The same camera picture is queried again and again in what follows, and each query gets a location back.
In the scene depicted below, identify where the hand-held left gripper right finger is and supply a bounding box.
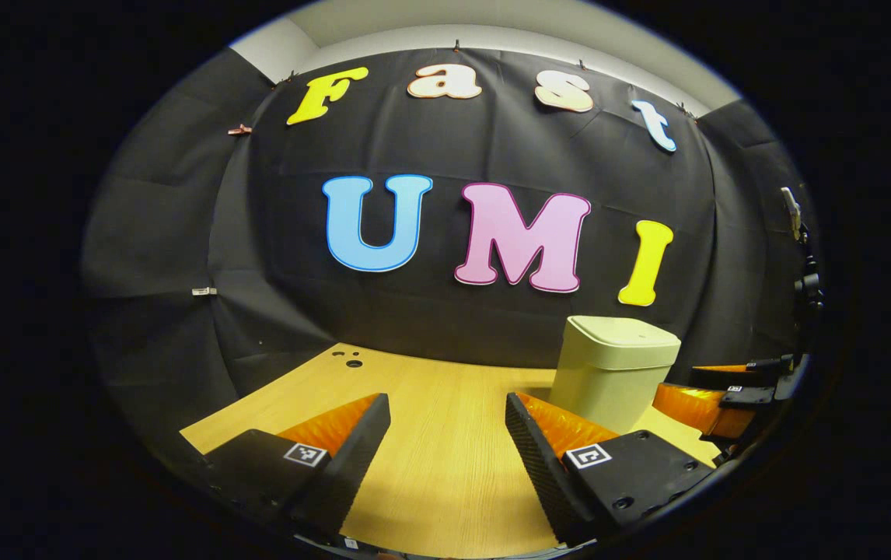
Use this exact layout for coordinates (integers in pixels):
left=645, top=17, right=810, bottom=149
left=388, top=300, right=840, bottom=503
left=505, top=391, right=718, bottom=546

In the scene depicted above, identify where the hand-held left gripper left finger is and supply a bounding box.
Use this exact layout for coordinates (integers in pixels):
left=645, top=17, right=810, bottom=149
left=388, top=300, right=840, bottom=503
left=201, top=393, right=392, bottom=544

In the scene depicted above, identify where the green desktop garbage bin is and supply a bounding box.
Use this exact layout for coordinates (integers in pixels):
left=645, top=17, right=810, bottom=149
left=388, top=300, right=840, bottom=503
left=549, top=315, right=682, bottom=434

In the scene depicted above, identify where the wooden desktop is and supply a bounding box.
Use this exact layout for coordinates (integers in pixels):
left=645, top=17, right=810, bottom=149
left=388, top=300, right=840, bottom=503
left=180, top=342, right=722, bottom=559

